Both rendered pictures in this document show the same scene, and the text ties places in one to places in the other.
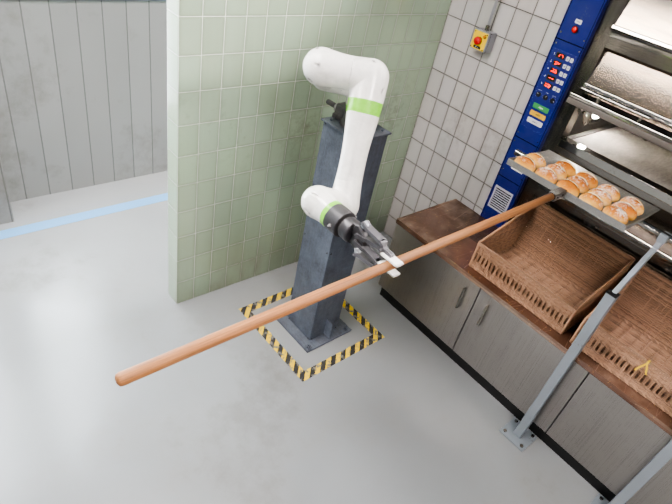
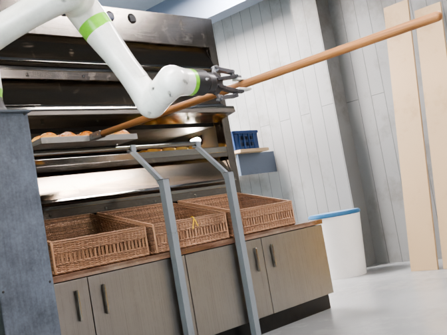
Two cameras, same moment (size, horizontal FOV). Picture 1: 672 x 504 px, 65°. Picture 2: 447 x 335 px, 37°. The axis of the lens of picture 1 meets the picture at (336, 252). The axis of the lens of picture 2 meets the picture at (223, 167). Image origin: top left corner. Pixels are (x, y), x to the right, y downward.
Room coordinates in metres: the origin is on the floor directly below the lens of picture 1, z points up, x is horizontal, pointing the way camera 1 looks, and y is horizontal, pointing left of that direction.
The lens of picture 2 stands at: (1.27, 2.29, 0.73)
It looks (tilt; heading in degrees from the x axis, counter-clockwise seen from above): 4 degrees up; 272
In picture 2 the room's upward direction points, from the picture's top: 10 degrees counter-clockwise
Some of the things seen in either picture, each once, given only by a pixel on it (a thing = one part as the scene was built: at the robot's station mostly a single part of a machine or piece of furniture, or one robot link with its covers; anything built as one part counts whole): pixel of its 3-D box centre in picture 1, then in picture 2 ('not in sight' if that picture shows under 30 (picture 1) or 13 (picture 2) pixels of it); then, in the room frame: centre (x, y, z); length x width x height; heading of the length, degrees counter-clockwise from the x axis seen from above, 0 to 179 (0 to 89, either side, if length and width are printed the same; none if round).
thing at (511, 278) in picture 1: (549, 261); (74, 240); (2.20, -1.03, 0.72); 0.56 x 0.49 x 0.28; 48
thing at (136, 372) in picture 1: (404, 259); (231, 88); (1.28, -0.20, 1.19); 1.71 x 0.03 x 0.03; 138
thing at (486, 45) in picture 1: (482, 40); not in sight; (2.99, -0.50, 1.46); 0.10 x 0.07 x 0.10; 47
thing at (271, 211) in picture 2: not in sight; (237, 212); (1.39, -1.91, 0.72); 0.56 x 0.49 x 0.28; 48
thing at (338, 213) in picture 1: (341, 220); (196, 82); (1.40, 0.01, 1.19); 0.12 x 0.06 x 0.09; 138
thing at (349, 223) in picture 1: (355, 234); (212, 83); (1.35, -0.05, 1.19); 0.09 x 0.07 x 0.08; 48
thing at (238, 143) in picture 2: not in sight; (229, 144); (1.42, -4.57, 1.41); 0.51 x 0.38 x 0.20; 138
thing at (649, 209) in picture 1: (583, 183); (72, 145); (2.12, -0.95, 1.19); 0.55 x 0.36 x 0.03; 48
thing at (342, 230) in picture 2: not in sight; (339, 243); (0.59, -3.62, 0.28); 0.46 x 0.46 x 0.57
